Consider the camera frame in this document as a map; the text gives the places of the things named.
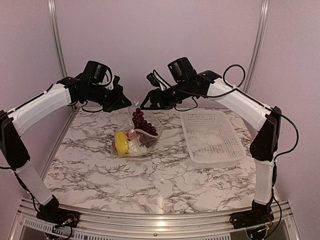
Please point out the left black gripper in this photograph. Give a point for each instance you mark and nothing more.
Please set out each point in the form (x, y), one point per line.
(117, 102)

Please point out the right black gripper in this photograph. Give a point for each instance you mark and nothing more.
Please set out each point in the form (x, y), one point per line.
(162, 103)

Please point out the clear zip top bag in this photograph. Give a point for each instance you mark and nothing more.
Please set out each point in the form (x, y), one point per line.
(128, 127)

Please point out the yellow lemon toy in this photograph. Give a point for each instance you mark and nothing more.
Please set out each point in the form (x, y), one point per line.
(121, 143)

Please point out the purple grape bunch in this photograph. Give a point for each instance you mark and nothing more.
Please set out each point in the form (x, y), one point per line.
(147, 132)

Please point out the white cauliflower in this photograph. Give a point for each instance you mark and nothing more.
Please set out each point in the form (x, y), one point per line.
(136, 148)

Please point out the white plastic basket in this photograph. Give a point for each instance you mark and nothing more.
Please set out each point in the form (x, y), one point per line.
(211, 140)

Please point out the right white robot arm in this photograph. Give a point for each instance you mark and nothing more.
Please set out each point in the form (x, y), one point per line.
(263, 119)

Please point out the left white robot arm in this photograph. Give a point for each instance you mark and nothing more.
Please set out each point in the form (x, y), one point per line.
(16, 122)

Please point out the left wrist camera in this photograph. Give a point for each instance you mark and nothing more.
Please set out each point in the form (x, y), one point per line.
(100, 75)

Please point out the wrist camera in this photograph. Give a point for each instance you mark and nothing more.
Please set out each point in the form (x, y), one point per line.
(181, 70)
(100, 75)

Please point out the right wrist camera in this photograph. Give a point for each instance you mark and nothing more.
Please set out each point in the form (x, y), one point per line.
(181, 70)

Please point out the left aluminium frame post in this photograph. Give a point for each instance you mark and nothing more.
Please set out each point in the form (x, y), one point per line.
(56, 36)

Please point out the aluminium frame post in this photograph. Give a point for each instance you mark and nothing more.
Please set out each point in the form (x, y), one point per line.
(56, 36)
(260, 33)

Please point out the right aluminium frame post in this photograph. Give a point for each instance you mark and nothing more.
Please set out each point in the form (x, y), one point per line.
(260, 33)

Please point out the front aluminium rail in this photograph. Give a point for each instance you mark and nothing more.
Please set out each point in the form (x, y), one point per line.
(108, 225)

